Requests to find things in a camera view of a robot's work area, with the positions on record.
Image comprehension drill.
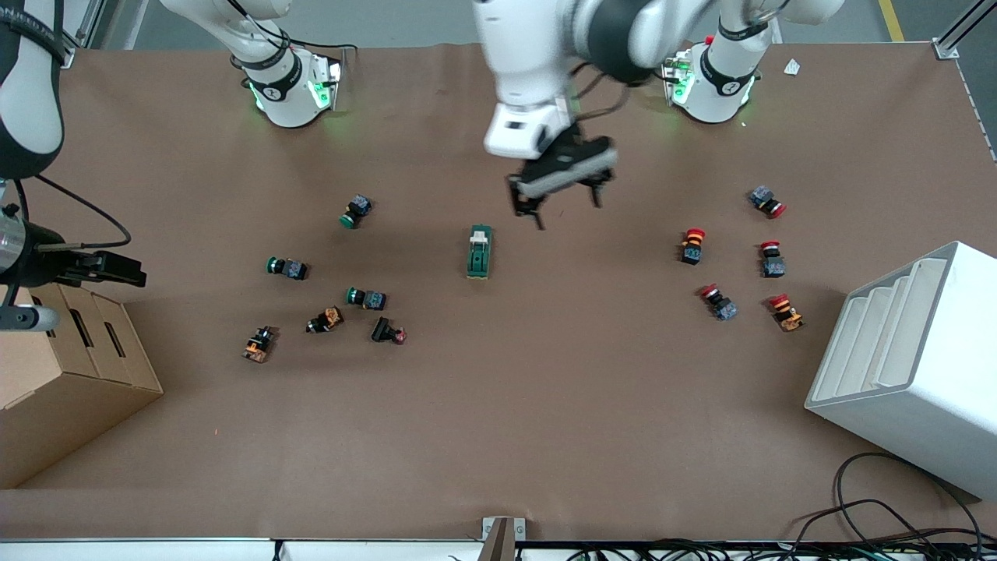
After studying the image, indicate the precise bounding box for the green load switch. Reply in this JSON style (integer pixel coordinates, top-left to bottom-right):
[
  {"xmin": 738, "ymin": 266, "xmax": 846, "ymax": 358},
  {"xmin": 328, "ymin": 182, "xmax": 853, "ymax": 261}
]
[{"xmin": 466, "ymin": 224, "xmax": 493, "ymax": 280}]

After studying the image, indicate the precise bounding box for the white stepped plastic rack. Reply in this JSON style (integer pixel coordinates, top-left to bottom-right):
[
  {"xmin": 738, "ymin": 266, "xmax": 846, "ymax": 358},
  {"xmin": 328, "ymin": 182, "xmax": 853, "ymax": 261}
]
[{"xmin": 805, "ymin": 241, "xmax": 997, "ymax": 502}]

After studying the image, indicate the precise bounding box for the brown paper table cover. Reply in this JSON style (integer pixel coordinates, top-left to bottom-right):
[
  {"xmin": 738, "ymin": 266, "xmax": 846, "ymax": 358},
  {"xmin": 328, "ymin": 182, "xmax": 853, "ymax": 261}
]
[{"xmin": 0, "ymin": 41, "xmax": 997, "ymax": 541}]

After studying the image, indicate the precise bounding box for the grey metal bracket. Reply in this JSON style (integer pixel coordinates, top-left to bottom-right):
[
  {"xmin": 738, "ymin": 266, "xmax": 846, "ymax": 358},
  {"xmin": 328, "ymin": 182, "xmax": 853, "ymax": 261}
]
[{"xmin": 481, "ymin": 517, "xmax": 527, "ymax": 561}]

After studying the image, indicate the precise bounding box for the brown cardboard box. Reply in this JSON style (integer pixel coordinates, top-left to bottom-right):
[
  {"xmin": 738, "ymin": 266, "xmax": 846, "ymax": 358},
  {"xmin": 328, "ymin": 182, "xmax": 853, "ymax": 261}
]
[{"xmin": 0, "ymin": 282, "xmax": 164, "ymax": 490}]

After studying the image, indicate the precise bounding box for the aluminium frame profile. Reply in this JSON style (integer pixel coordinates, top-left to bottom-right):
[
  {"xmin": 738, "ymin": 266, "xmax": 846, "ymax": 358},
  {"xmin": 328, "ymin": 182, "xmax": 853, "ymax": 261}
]
[
  {"xmin": 58, "ymin": 0, "xmax": 106, "ymax": 69},
  {"xmin": 933, "ymin": 0, "xmax": 997, "ymax": 161}
]

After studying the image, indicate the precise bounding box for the black looped floor cable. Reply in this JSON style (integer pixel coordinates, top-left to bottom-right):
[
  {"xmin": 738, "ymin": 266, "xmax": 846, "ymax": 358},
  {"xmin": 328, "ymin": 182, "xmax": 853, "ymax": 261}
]
[{"xmin": 787, "ymin": 452, "xmax": 984, "ymax": 546}]

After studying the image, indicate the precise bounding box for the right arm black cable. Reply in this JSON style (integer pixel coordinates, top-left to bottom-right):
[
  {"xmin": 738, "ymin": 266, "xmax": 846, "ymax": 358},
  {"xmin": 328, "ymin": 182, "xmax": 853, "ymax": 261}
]
[{"xmin": 6, "ymin": 174, "xmax": 132, "ymax": 309}]

